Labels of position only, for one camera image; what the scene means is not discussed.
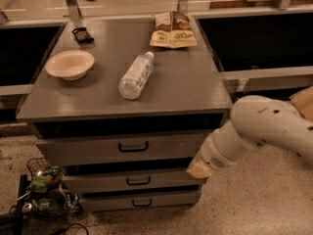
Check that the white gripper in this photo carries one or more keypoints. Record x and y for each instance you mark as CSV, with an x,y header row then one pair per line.
x,y
211,158

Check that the grey drawer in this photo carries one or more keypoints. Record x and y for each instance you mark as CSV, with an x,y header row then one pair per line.
x,y
140,201
130,180
100,150

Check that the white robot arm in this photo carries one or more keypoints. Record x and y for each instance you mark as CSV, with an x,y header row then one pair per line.
x,y
255,122

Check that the grey bottom drawer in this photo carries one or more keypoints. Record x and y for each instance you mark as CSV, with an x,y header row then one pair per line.
x,y
140,201

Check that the grey drawer cabinet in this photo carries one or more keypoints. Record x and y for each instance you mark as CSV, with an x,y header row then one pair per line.
x,y
184,95

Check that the grey top drawer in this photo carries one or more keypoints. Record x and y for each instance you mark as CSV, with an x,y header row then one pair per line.
x,y
100,150

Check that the clear plastic water bottle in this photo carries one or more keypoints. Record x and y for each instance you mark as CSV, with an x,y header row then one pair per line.
x,y
134,80

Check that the cardboard box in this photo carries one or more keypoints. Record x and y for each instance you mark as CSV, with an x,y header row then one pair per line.
x,y
303,101

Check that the blue white soda can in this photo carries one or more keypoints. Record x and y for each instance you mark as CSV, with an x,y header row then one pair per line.
x,y
72,202

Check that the brown yellow chip bag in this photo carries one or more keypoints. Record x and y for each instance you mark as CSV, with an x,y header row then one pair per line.
x,y
172,30

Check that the green chip bag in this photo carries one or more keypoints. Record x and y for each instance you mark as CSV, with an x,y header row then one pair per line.
x,y
45,180

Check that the white bowl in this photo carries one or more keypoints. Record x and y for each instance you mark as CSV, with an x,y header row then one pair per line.
x,y
70,65

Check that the small black snack packet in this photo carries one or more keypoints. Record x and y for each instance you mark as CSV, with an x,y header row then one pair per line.
x,y
82,36

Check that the black wire basket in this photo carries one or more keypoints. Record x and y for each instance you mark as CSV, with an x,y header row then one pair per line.
x,y
35,165

